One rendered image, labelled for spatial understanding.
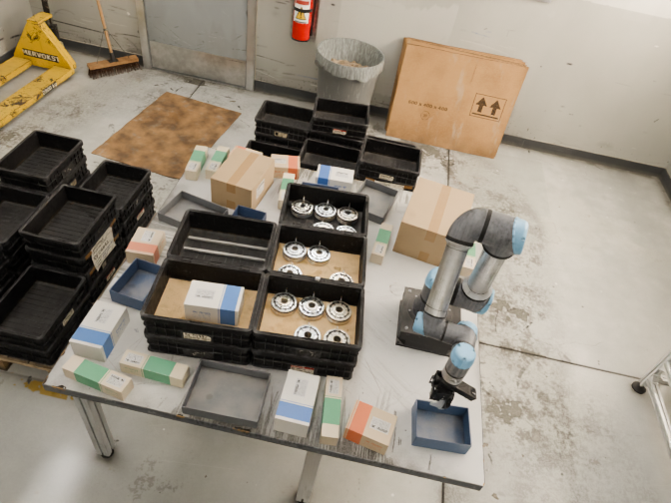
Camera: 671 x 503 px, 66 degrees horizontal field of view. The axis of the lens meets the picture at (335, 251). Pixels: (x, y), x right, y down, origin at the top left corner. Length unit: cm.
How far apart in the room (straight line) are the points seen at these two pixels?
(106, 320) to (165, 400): 38
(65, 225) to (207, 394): 139
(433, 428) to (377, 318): 53
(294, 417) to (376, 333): 57
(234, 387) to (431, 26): 355
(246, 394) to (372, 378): 50
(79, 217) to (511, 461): 258
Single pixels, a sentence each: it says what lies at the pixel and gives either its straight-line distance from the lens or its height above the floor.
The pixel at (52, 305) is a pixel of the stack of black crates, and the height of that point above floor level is 27.
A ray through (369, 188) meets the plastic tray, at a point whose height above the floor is 70.
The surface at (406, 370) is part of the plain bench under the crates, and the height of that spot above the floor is 70.
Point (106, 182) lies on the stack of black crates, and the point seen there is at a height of 38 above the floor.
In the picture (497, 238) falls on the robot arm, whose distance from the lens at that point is 173.
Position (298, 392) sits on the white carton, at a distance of 190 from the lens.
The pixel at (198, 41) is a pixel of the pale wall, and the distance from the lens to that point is 519.
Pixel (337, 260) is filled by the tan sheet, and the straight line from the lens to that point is 227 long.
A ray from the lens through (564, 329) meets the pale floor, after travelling 364.
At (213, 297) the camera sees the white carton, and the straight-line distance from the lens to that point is 198.
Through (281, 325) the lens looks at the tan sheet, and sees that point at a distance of 201.
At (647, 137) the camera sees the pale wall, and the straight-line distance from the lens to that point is 548.
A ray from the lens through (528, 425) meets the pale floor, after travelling 310.
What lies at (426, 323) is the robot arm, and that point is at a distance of 181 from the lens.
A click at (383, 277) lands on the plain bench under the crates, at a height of 70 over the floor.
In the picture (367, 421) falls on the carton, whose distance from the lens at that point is 191.
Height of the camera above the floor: 244
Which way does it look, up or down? 44 degrees down
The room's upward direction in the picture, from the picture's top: 11 degrees clockwise
